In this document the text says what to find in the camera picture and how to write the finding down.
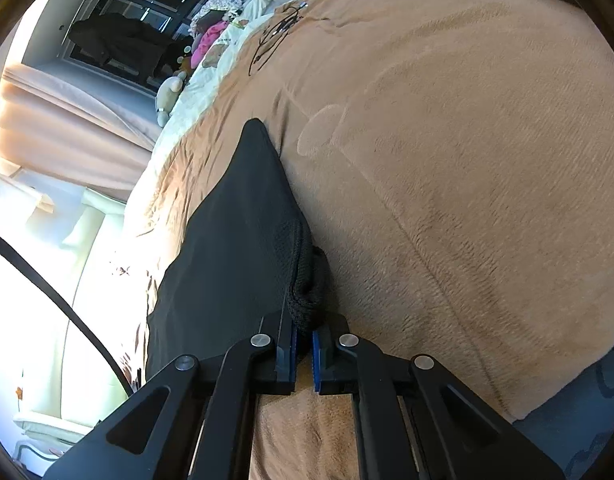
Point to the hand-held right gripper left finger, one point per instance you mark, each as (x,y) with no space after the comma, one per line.
(286,360)

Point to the black pants with floral trim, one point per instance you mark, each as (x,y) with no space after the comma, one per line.
(237,240)

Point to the cream bear print quilt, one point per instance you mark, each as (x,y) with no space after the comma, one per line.
(202,85)

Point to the cream plush toy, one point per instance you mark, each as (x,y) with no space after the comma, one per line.
(169,92)

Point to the orange fleece blanket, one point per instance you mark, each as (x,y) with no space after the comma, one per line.
(437,185)

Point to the pink cloth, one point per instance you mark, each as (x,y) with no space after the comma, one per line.
(209,35)

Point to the pink curtain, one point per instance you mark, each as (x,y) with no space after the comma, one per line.
(72,110)

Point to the dark hanging coat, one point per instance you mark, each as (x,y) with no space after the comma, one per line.
(122,35)

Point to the grey blue patterned rug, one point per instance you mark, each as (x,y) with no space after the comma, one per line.
(587,410)

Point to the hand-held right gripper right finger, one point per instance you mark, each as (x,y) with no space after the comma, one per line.
(317,360)

